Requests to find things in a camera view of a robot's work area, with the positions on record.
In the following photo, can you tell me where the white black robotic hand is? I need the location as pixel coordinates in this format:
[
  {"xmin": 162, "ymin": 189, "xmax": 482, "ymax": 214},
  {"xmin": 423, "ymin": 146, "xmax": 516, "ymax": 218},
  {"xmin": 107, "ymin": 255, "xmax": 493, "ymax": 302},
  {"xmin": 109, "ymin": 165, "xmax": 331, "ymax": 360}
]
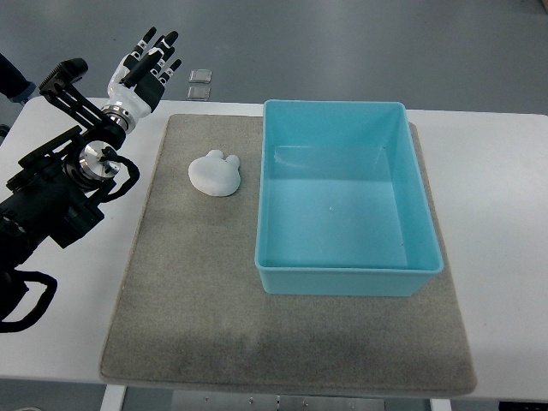
[{"xmin": 102, "ymin": 27, "xmax": 182, "ymax": 134}]

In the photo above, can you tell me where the white bunny toy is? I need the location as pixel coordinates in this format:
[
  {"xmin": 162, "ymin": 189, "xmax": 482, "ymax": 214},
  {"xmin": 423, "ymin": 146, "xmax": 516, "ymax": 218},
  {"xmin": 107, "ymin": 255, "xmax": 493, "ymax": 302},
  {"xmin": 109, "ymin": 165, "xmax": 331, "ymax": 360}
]
[{"xmin": 188, "ymin": 149, "xmax": 241, "ymax": 197}]

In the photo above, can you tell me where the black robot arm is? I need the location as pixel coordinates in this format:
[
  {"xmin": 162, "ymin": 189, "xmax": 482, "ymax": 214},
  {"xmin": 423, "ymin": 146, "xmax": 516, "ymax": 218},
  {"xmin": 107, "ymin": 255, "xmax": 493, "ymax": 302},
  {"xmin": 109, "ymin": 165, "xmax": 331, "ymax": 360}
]
[{"xmin": 1, "ymin": 58, "xmax": 140, "ymax": 333}]

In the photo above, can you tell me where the blue plastic box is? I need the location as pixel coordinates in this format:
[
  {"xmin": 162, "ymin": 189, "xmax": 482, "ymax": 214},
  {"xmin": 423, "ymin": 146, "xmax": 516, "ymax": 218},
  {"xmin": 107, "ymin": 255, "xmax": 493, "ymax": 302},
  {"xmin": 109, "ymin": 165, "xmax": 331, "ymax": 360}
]
[{"xmin": 255, "ymin": 100, "xmax": 444, "ymax": 297}]

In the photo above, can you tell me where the lower clear floor tile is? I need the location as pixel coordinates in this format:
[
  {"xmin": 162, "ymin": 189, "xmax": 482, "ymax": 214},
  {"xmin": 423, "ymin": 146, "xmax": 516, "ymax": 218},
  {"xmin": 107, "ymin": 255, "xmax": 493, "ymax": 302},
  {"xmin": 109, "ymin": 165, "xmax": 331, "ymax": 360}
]
[{"xmin": 188, "ymin": 86, "xmax": 211, "ymax": 101}]

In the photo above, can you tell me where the dark blue object at edge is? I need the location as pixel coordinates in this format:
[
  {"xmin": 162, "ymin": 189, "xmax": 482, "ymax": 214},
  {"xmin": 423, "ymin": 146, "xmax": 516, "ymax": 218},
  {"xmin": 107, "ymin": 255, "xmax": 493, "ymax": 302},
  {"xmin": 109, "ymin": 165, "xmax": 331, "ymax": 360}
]
[{"xmin": 0, "ymin": 55, "xmax": 36, "ymax": 104}]

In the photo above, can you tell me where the grey felt mat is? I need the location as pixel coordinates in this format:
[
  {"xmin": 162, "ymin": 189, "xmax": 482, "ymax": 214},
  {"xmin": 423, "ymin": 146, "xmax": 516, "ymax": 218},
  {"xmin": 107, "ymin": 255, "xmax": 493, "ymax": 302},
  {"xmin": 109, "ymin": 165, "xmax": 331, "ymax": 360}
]
[{"xmin": 99, "ymin": 115, "xmax": 477, "ymax": 397}]

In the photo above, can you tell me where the white table leg frame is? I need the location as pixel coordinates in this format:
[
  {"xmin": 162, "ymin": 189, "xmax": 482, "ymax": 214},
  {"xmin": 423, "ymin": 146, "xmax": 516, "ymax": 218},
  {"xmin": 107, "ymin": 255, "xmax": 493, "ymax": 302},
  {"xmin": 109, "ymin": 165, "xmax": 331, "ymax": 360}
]
[{"xmin": 99, "ymin": 384, "xmax": 127, "ymax": 411}]

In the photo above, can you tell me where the metal table bracket plate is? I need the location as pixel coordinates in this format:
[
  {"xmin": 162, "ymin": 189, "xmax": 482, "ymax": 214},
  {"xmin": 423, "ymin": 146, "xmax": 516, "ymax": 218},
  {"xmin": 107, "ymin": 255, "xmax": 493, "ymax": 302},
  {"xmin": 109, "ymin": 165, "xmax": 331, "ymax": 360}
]
[{"xmin": 170, "ymin": 391, "xmax": 386, "ymax": 411}]

